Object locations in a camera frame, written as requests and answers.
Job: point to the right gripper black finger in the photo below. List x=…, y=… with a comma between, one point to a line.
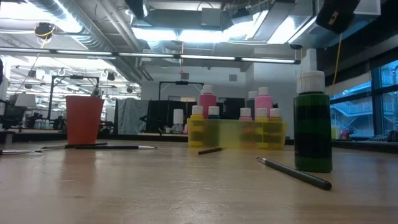
x=337, y=15

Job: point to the light pink paint bottle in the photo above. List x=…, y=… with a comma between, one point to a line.
x=264, y=102

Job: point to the green striped paint bottle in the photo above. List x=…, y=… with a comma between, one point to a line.
x=313, y=130

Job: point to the grey paint bottle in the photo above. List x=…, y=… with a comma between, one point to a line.
x=250, y=104

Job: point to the lemon yellow striped paint bottle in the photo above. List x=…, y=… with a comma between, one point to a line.
x=261, y=114

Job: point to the dark pink paint bottle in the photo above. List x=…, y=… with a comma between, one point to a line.
x=207, y=102

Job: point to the navy blue paint bottle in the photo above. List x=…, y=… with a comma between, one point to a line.
x=214, y=112

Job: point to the golden yellow striped paint bottle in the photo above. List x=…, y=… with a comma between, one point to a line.
x=197, y=115

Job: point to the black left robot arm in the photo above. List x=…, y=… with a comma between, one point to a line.
x=133, y=6

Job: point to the white ceiling box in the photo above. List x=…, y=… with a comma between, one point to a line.
x=371, y=9

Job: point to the large glass window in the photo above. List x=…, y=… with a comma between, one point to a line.
x=354, y=112

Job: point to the pale green canister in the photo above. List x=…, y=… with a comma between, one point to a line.
x=335, y=132

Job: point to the yellow translucent plastic tray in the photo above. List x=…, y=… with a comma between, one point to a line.
x=230, y=133

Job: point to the white cylinder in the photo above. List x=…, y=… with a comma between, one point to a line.
x=178, y=116

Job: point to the long ceiling light bar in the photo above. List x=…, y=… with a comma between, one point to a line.
x=146, y=55

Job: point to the grey curtain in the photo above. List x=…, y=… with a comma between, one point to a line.
x=132, y=115

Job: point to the orange-red plastic cup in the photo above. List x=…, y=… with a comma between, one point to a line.
x=84, y=121

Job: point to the white lamp shade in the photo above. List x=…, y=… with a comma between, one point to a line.
x=26, y=100

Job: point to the large silver air duct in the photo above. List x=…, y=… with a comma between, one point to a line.
x=99, y=39

